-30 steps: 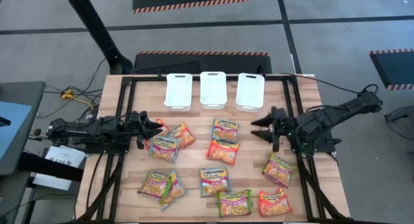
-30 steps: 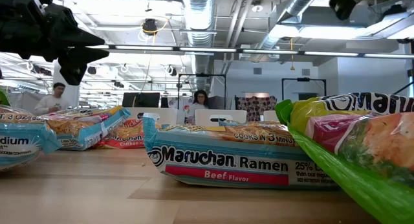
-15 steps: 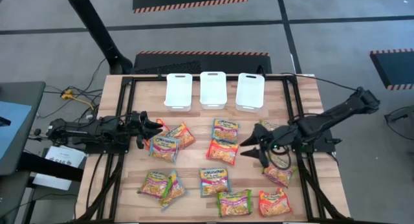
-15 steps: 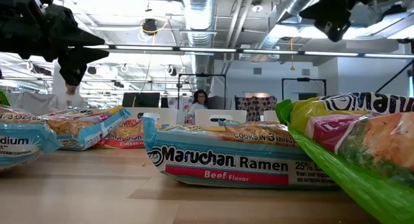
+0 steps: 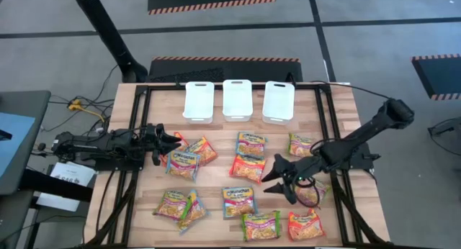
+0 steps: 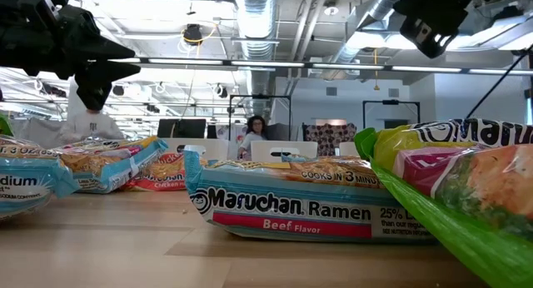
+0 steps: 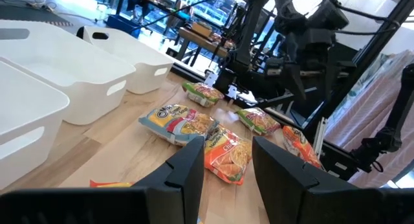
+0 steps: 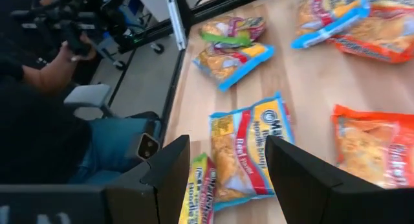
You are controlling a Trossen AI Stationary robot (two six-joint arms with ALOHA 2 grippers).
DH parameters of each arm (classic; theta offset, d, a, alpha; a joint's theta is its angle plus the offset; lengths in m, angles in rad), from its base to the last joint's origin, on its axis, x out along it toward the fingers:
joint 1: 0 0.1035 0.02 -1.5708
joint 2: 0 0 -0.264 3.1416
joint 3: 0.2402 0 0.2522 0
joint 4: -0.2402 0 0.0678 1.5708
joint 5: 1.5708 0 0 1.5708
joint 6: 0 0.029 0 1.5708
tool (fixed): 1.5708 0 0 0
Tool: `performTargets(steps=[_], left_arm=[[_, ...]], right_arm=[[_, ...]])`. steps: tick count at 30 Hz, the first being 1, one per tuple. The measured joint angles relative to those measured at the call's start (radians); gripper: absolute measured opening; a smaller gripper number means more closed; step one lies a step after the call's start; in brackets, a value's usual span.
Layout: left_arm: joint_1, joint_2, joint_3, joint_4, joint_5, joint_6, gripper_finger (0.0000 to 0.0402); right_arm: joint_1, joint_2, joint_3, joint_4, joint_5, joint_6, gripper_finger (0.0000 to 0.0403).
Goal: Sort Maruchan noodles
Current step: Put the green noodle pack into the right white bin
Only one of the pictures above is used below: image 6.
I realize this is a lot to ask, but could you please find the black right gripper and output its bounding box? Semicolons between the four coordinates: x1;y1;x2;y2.
393;0;492;59

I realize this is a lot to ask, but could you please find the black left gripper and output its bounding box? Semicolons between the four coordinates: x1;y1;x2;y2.
0;0;142;112

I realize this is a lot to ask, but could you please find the blue beef ramen pack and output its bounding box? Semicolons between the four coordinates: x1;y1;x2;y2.
182;145;436;243
0;134;80;221
57;136;169;195

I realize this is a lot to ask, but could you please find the orange chicken ramen pack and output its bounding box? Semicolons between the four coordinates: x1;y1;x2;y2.
120;151;187;192

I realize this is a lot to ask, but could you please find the white pillar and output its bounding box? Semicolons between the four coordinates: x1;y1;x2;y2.
66;75;84;118

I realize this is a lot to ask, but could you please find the person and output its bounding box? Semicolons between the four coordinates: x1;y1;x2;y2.
239;115;267;161
57;108;126;146

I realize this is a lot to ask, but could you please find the grey curtain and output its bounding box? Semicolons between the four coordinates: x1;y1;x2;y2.
10;117;70;150

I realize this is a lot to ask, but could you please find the white plastic bin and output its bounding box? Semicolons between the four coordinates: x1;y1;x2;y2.
251;140;319;163
338;142;362;158
160;137;230;162

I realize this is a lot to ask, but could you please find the patterned fabric cover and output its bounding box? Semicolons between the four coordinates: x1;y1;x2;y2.
302;122;358;156

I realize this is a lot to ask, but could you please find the overhead LED light bar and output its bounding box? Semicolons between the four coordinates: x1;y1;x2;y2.
106;56;533;77

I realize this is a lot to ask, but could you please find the silver ceiling duct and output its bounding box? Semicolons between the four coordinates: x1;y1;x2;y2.
320;0;417;81
232;0;279;121

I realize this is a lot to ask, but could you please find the black metal frame stand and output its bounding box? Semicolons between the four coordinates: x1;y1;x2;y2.
362;99;421;129
227;94;292;142

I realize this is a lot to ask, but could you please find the long black right arm cable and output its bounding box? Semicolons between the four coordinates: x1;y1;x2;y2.
465;44;533;119

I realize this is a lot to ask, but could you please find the black ceiling camera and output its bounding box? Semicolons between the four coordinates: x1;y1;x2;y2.
182;23;204;46

